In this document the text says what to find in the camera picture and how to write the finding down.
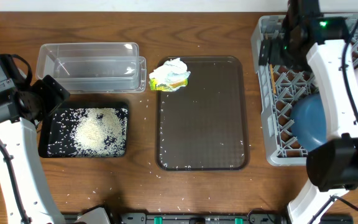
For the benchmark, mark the black plastic tray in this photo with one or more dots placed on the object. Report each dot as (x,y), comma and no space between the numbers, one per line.
(85,133)

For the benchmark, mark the dark blue plate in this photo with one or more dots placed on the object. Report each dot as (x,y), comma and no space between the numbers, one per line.
(309,125)

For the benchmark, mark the brown serving tray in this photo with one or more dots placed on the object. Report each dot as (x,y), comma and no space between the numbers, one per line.
(203,126)

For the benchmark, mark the yellow green snack wrapper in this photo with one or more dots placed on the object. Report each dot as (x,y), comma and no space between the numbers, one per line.
(169,87)

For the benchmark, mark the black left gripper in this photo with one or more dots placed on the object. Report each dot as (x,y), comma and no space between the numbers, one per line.
(55,93)

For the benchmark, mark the white paper napkin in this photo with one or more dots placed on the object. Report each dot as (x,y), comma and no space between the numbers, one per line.
(172,71)

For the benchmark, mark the clear plastic bin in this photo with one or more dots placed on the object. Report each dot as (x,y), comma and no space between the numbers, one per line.
(94,67)

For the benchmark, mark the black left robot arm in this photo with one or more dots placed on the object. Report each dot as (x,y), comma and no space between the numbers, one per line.
(22,179)

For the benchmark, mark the pile of white rice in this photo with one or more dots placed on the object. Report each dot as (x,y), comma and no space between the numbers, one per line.
(95,132)

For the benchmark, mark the grey dishwasher rack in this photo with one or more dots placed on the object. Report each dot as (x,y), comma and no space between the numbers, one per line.
(281,147)

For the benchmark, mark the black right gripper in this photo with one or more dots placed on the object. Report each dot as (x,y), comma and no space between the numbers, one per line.
(264,52)

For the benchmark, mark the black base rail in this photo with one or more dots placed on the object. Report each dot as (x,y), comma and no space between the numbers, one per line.
(141,218)

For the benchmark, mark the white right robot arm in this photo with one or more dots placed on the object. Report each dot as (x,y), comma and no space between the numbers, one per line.
(333,167)

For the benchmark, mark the orange chopstick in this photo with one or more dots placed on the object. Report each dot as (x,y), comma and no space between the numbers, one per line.
(272,78)

